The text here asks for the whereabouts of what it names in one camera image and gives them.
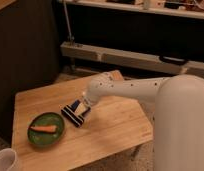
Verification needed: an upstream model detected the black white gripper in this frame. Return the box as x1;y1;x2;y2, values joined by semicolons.
61;100;91;127

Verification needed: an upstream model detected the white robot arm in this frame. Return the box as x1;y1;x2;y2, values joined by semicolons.
61;72;204;171

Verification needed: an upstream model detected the wooden table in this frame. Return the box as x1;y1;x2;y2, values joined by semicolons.
12;77;153;171

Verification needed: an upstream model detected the orange carrot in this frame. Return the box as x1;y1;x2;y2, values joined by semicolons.
30;125;57;133

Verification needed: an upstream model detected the green plate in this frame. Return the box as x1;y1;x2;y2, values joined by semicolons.
27;112;65;147

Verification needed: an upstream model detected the metal pole stand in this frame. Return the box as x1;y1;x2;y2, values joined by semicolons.
63;0;76;72

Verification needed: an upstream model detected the white cup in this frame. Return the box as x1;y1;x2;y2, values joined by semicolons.
0;148;21;171

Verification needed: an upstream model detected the white upper shelf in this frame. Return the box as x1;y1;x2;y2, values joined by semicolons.
57;0;204;20

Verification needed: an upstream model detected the white lower shelf rail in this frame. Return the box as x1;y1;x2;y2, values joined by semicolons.
60;42;204;77

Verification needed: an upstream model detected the black handle on rail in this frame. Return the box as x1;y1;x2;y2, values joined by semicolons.
159;56;189;66

